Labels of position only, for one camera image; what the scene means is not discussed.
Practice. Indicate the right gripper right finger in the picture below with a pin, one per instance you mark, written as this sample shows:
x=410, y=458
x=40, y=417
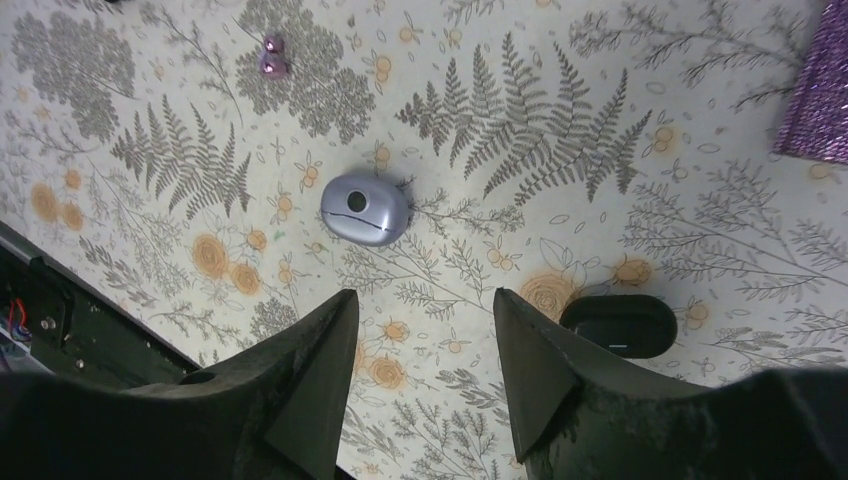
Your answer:
x=579, y=411

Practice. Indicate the floral patterned mat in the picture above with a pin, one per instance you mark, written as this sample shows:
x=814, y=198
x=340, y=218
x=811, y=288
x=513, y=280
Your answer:
x=561, y=149

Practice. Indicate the lavender earbud charging case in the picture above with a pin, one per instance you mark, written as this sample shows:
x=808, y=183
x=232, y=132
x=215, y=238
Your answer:
x=364, y=210

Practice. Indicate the purple glitter microphone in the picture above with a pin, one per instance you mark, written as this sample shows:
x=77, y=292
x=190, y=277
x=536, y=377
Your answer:
x=815, y=123

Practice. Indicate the purple earbud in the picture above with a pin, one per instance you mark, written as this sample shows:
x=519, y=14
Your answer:
x=273, y=62

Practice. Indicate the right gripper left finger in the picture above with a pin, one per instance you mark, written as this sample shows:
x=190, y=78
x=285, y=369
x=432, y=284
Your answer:
x=273, y=411

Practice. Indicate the black earbud case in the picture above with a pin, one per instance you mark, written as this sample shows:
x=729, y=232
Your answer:
x=631, y=326

